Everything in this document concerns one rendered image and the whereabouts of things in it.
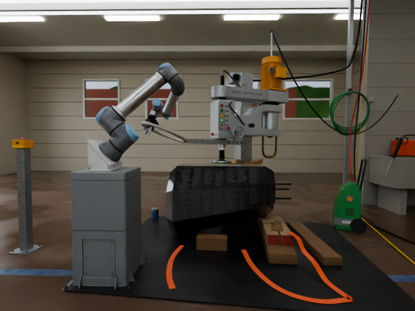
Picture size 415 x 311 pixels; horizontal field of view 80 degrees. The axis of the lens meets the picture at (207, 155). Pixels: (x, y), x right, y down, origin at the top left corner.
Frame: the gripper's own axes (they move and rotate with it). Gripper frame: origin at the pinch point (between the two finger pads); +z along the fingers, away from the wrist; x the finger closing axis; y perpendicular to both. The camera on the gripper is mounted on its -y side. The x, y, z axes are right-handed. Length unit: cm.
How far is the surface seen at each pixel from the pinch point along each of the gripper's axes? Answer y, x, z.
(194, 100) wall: -453, -395, -231
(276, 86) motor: -81, 82, -108
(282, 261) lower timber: -61, 155, 66
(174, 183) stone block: -26, 38, 39
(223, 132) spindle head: -44, 61, -31
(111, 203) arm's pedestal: 55, 62, 65
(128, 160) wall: -402, -541, 52
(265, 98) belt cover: -73, 78, -89
